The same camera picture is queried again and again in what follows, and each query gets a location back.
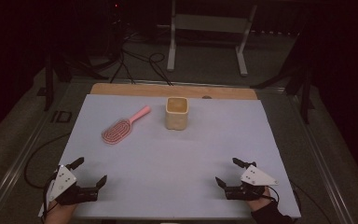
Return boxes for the pink hairbrush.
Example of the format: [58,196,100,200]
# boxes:
[101,105,152,146]

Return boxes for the black floor cables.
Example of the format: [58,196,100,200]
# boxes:
[109,29,174,87]

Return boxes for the person's right hand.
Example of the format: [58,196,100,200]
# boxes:
[246,188,276,213]

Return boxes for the right hand-held gripper black cable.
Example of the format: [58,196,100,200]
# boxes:
[266,179,334,224]

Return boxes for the person's left hand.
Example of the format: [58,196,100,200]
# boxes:
[44,200,77,224]

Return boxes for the hand-held gripper black cable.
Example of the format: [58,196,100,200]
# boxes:
[266,179,334,224]
[23,133,72,218]

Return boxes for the left hand-held gripper black cable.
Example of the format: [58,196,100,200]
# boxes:
[23,133,72,218]

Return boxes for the dark metal stand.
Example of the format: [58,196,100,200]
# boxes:
[42,46,108,112]
[251,31,316,125]

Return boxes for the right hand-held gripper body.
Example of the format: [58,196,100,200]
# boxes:
[225,164,280,201]

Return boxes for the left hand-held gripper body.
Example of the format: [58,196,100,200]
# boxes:
[48,164,100,206]

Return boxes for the cream square ceramic cup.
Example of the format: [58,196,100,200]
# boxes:
[164,96,189,132]

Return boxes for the white metal stand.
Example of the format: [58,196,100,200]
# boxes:
[166,0,258,77]

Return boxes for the wooden table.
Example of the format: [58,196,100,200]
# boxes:
[89,82,258,101]

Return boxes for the black floor socket frame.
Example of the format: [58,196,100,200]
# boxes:
[50,109,73,124]

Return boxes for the white table cover sheet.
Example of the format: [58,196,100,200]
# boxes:
[37,93,302,220]

